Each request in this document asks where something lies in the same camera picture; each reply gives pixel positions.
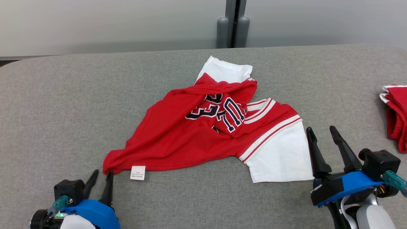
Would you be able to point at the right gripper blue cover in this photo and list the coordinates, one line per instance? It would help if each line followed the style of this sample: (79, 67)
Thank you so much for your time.
(349, 183)

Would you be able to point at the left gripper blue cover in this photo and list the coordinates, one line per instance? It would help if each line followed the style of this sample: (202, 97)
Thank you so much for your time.
(95, 213)

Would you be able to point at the red shorts with white trim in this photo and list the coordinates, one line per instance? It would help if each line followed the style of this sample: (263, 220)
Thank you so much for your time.
(397, 117)

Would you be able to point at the red basketball jersey white sleeves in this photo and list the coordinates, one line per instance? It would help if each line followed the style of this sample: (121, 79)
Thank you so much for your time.
(178, 136)

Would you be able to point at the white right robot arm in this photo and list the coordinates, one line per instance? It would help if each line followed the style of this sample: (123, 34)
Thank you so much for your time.
(372, 216)

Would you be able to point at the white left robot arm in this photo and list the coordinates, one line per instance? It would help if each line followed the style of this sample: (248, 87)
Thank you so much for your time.
(74, 222)

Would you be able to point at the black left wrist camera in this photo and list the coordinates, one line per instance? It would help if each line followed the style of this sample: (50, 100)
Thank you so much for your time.
(68, 190)

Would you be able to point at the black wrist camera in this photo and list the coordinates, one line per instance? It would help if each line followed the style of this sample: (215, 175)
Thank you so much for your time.
(381, 163)
(68, 190)

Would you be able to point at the teal left camera connector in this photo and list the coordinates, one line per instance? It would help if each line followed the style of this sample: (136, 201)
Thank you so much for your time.
(60, 203)

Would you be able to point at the teal camera connector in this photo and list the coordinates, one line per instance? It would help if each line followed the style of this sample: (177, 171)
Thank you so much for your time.
(396, 181)
(60, 203)

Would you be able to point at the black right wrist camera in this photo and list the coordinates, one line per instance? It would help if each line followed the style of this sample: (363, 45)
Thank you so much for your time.
(381, 163)

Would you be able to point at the teal right camera connector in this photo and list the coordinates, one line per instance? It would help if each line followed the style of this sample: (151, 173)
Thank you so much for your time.
(396, 181)

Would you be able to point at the grey partition post round feet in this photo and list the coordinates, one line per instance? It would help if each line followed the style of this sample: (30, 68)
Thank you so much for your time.
(232, 25)

